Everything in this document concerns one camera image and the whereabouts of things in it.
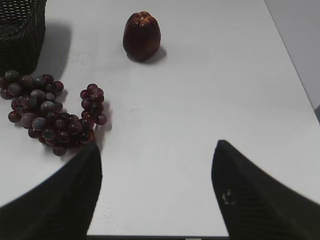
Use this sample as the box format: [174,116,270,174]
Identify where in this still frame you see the dark red apple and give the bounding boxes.
[122,11,161,62]

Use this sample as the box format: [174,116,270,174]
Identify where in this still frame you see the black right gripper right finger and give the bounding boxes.
[211,140,320,240]

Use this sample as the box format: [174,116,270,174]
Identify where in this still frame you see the red grape bunch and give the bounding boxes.
[0,70,108,157]

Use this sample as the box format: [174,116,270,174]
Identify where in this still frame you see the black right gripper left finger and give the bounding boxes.
[0,143,103,240]

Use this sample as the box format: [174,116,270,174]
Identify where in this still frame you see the black wicker basket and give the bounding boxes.
[0,0,47,75]

